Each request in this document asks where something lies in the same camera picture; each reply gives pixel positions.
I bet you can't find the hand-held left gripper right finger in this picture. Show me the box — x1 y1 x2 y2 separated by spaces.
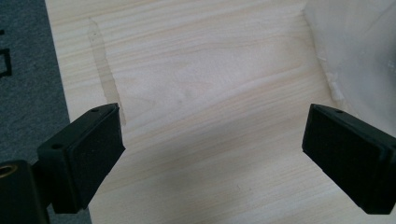
302 104 396 216

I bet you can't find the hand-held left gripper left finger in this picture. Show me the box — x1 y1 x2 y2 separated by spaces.
36 103 126 215

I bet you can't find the translucent white plastic bag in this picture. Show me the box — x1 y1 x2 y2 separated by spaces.
303 0 396 138

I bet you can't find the clear tape strip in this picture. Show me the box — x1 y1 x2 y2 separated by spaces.
88 17 127 127

